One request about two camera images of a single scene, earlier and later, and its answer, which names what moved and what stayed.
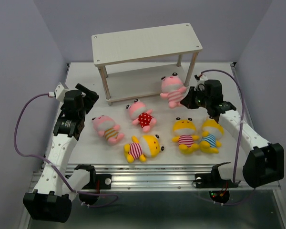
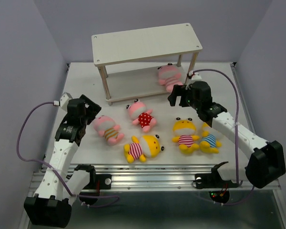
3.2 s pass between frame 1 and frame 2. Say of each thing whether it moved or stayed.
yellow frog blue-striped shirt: stayed
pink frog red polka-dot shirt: stayed
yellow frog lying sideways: stayed
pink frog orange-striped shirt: stayed
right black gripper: moved
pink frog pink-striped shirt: moved
